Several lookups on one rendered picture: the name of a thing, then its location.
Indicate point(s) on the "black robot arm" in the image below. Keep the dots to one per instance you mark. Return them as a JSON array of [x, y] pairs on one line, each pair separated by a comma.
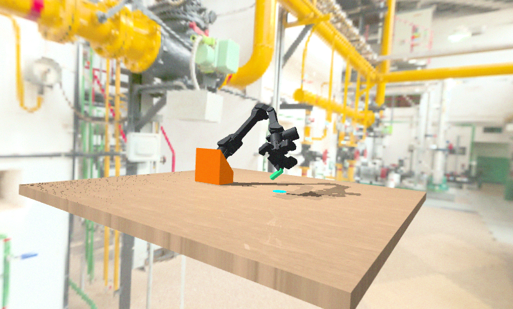
[[230, 144]]

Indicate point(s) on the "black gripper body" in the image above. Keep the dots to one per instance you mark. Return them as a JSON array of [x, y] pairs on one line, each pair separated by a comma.
[[271, 148]]

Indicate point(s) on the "green post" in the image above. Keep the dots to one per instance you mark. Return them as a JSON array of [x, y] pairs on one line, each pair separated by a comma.
[[276, 174]]

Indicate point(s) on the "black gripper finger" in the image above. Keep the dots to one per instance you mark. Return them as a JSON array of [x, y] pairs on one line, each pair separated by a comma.
[[283, 162], [274, 159]]

